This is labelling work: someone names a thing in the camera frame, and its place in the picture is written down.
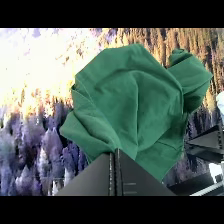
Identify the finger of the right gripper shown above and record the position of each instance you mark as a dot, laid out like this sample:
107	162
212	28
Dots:
210	138
208	155

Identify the silver frame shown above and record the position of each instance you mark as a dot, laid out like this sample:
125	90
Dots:
211	189

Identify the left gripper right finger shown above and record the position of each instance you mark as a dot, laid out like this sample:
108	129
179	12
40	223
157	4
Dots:
140	181

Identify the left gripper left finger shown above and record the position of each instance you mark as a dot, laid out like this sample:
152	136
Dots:
95	178

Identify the green T-shirt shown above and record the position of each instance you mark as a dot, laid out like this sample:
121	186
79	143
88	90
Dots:
130	100

